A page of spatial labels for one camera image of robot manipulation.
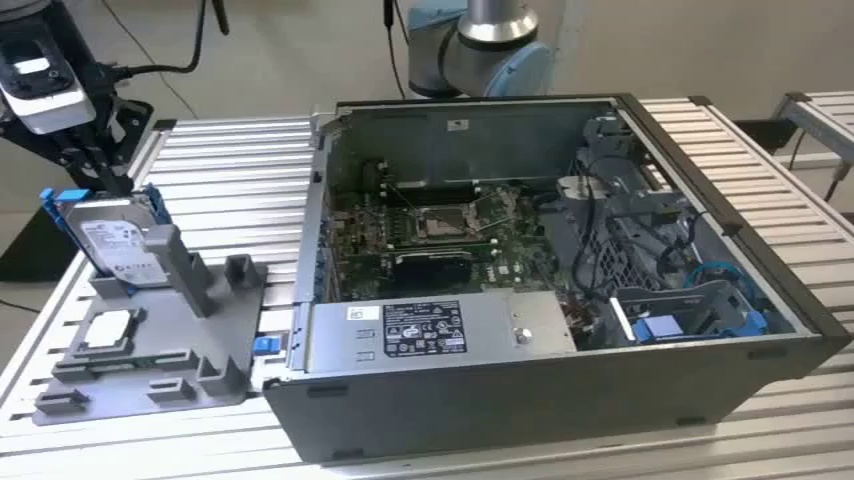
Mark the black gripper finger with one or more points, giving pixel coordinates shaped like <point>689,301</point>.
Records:
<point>117,177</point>

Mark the hard disk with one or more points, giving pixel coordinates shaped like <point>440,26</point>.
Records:
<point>110,240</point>

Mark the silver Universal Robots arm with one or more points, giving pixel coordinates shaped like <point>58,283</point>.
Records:
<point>481,50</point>

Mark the grey disk bay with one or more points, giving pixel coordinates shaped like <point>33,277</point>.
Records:
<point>635,250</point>

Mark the black stand with base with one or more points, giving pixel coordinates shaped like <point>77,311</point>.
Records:
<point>34,245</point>

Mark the black antenna rod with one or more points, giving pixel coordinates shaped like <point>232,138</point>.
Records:
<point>221,17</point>

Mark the grey parts rack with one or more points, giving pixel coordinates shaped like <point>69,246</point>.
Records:
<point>168,320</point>

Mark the silver CPU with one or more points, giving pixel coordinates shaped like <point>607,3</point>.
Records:
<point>114,329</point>

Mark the green RAM stick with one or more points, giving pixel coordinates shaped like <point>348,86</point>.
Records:
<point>150,360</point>

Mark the blue case latch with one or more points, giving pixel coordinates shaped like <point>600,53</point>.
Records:
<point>268,345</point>

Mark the thin locking lever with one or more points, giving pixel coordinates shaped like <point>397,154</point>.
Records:
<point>408,197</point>

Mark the black RAM slot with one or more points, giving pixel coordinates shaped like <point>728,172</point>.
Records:
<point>430,189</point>

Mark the CPU socket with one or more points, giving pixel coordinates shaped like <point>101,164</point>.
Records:
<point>438,225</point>

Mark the black graphics card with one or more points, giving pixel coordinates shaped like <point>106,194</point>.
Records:
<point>430,270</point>

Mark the silver power supply unit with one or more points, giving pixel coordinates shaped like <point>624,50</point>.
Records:
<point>481,325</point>

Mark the green motherboard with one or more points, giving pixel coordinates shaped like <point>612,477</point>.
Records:
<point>521,260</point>

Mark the open black PC case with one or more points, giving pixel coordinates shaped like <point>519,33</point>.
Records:
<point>508,410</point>

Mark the blue carrier in bay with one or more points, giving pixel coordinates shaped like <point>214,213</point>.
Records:
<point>657,330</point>

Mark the black box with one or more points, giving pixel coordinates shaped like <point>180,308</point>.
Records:
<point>768,135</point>

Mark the metal slat side table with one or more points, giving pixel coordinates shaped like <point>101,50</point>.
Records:
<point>821,112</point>

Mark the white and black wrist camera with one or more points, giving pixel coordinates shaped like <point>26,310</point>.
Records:
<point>41,85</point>

